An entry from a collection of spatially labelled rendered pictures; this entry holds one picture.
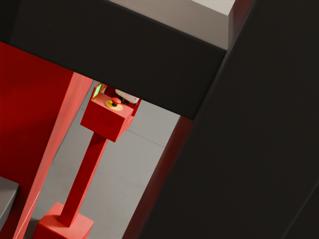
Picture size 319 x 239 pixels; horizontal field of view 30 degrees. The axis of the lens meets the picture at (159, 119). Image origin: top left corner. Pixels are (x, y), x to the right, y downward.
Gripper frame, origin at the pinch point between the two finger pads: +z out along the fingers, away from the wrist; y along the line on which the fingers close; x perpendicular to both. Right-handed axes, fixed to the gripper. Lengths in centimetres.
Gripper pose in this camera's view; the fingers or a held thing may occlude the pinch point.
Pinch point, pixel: (120, 106)
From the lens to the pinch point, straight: 247.7
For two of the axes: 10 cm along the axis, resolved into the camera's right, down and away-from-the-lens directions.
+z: -4.5, 7.8, 4.4
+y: 8.5, 5.2, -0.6
